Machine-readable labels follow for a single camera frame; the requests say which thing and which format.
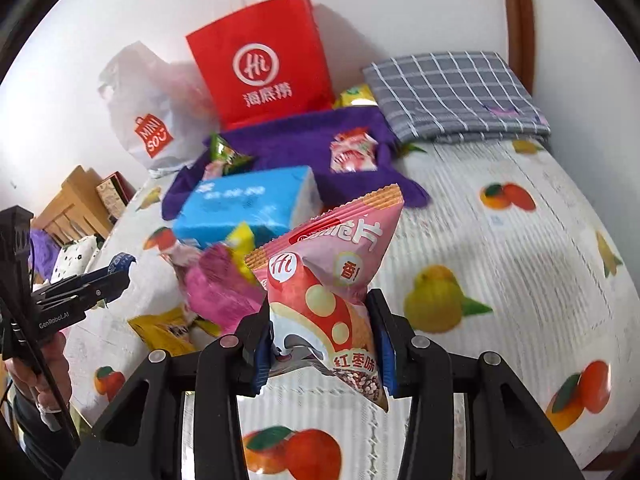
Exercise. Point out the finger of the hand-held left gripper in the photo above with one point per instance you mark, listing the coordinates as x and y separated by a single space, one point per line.
95 295
120 262

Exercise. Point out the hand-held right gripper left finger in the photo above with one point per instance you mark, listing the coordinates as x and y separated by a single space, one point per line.
260 360

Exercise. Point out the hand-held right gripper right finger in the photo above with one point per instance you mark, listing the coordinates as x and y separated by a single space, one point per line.
385 355

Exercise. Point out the pale pink nougat packet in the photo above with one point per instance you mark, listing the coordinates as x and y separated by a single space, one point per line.
175 256

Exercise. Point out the yellow snack packet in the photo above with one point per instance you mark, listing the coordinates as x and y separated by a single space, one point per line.
165 332

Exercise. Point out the large pink snack packet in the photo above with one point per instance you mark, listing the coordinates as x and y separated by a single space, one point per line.
220 290

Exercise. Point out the pink mushroom print snack packet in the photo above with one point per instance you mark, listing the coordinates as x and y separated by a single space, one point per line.
325 285

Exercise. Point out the green snack packet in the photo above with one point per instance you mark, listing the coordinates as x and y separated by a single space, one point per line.
225 152

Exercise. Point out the strawberry print snack packet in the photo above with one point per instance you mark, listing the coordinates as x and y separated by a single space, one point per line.
352 152

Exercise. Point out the person's left hand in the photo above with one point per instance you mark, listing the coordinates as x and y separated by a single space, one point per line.
50 375

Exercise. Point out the purple fabric bundle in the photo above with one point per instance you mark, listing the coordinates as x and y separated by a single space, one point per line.
42 255

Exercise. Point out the polka dot pillow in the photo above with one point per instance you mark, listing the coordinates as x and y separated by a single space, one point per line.
75 260

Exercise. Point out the wooden headboard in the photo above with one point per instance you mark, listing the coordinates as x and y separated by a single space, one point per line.
70 205

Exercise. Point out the blue tissue pack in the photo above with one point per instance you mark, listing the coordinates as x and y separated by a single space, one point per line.
240 202

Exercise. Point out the fruit print tablecloth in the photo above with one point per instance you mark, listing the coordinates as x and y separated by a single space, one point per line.
500 260

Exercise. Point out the white plastic shopping bag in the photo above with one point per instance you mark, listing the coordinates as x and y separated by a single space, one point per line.
145 105

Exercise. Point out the purple towel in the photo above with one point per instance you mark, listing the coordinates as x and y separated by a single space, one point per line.
295 140

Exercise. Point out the yellow green snack bag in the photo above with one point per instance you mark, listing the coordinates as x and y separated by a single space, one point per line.
352 96

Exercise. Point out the red paper bag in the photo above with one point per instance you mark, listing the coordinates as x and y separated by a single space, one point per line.
260 35

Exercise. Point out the grey checked folded cloth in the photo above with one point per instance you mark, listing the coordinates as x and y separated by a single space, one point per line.
450 95

